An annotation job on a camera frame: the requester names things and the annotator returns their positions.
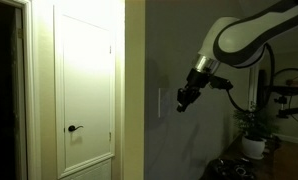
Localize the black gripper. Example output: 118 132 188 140
176 68 212 113

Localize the white plant pot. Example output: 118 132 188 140
240 134 267 160

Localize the green leafy plant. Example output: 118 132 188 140
232 102 278 142

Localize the white light switch plate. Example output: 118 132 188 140
158 87 172 118

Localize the black lever door handle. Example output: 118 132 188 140
67 124 85 133

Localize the white background door frame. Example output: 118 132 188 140
248 64 259 109

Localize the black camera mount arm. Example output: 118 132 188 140
273 95 298 120

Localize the white closed panel door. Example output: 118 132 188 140
53 4 117 180

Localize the white door frame trim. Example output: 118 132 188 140
5 0 42 180

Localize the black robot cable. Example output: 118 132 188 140
226 43 277 113

